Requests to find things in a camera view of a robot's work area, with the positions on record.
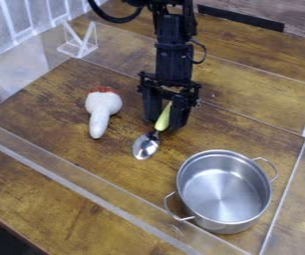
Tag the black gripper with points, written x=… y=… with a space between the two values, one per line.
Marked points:
x=169 y=83

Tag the white toy mushroom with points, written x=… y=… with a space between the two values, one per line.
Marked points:
x=103 y=103

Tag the green handled metal spoon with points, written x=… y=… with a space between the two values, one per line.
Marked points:
x=147 y=143

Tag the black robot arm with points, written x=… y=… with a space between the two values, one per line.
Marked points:
x=173 y=21

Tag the stainless steel pot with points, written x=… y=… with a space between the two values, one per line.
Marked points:
x=223 y=191

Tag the clear acrylic triangle bracket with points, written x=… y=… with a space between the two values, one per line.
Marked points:
x=78 y=47

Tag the black strip on wall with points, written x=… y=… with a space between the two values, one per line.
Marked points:
x=240 y=18

